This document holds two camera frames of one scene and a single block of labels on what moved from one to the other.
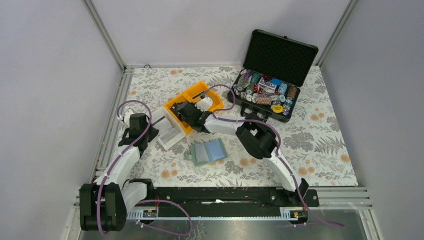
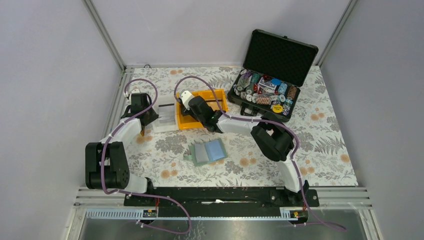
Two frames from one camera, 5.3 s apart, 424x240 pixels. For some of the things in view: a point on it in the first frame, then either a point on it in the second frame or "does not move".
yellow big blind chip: x=277 y=108 does not move
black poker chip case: x=274 y=67 does not move
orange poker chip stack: x=263 y=100 does not move
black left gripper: x=153 y=132 to x=152 y=116
